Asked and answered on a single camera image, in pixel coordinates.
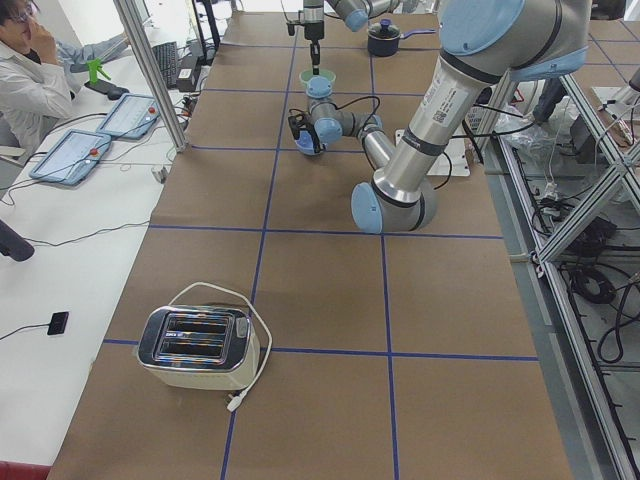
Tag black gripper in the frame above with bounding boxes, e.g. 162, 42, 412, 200
303, 21, 325, 76
307, 131, 325, 153

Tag blue bowl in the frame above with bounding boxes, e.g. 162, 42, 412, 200
294, 137, 325, 156

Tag green bowl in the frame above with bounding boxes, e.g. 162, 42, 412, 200
298, 68, 335, 89

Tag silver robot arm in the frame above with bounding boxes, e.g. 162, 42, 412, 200
287, 0, 401, 76
302, 1, 591, 234

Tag dark blue saucepan with lid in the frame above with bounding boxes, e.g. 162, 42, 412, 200
367, 18, 436, 57

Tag black keyboard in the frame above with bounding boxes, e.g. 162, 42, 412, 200
152, 42, 178, 89

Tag far blue teach pendant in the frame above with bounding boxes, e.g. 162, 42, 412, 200
96, 93, 159, 140

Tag blue teach pendant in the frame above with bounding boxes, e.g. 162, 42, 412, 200
29, 129, 112, 186
96, 93, 159, 140

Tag black smartphone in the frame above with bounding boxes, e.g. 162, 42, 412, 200
84, 79, 117, 95

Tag brown paper table cover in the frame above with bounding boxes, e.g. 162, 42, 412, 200
50, 13, 572, 479

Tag crumpled clear plastic bag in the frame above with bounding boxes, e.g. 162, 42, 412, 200
494, 97, 578, 162

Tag cream and chrome toaster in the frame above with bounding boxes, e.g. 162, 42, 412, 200
137, 305, 260, 391

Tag near blue teach pendant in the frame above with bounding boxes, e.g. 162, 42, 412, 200
29, 129, 112, 186

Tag person in white coat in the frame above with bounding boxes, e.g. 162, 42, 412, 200
1, 1, 129, 159

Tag small black square device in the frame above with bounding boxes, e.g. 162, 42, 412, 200
47, 311, 69, 336

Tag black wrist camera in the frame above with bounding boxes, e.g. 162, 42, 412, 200
288, 113, 309, 141

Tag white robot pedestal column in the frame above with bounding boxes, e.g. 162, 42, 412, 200
427, 139, 470, 177

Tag aluminium frame post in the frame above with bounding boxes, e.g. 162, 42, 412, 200
114, 0, 187, 153

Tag green handled tool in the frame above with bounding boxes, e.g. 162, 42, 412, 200
86, 58, 111, 84

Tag white toaster power cable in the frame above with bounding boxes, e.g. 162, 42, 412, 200
167, 281, 274, 413

